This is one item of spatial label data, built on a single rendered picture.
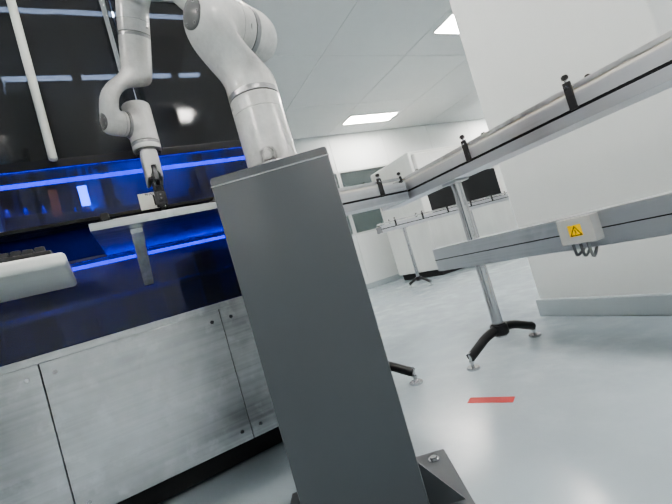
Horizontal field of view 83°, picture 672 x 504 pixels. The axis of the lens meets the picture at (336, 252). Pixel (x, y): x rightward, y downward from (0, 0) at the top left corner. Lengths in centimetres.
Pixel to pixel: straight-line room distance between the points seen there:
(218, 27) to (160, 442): 125
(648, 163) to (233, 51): 172
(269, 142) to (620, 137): 164
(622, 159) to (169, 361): 203
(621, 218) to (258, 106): 116
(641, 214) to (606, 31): 97
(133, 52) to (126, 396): 107
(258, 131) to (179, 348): 86
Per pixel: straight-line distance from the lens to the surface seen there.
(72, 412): 152
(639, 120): 211
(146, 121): 139
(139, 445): 153
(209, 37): 99
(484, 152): 173
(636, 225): 151
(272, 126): 91
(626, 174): 214
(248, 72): 96
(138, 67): 141
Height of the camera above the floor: 62
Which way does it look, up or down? 2 degrees up
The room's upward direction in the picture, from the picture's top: 16 degrees counter-clockwise
